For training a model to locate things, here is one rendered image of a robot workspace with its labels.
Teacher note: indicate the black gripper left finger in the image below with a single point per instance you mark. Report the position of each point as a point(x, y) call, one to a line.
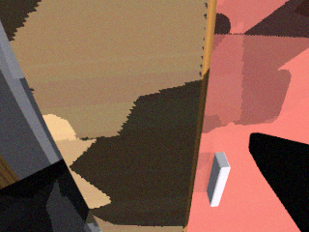
point(47, 201)

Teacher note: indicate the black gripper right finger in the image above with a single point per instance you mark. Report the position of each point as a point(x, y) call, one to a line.
point(285, 165)

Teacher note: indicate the tan cube block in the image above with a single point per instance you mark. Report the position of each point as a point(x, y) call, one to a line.
point(90, 218)

